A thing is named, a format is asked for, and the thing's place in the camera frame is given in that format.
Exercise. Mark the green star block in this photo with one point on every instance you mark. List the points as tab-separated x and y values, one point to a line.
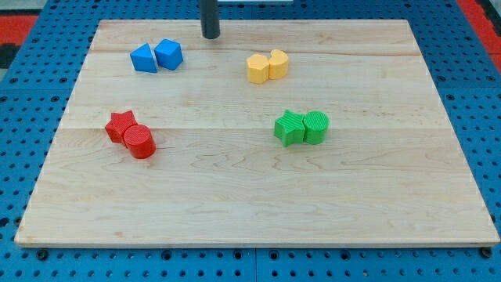
289	128

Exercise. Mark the blue cube block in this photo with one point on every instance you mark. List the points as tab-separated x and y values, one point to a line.
168	54

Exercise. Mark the red star block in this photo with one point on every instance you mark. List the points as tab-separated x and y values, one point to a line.
119	123

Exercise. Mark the green cylinder block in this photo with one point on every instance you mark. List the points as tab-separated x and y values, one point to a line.
316	124

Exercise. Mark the light wooden board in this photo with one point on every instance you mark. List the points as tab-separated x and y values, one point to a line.
389	174

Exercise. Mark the yellow hexagon block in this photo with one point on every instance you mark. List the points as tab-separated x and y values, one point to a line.
257	68

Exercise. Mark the yellow heart block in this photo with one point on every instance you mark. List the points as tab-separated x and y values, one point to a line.
278	64

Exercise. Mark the red cylinder block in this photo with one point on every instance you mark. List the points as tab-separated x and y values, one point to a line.
139	141

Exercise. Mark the blue triangular prism block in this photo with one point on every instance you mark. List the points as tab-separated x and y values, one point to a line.
143	60

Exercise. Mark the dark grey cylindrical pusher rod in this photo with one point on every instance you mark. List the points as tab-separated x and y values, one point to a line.
209	19

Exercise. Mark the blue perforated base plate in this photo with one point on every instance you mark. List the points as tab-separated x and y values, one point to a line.
38	83

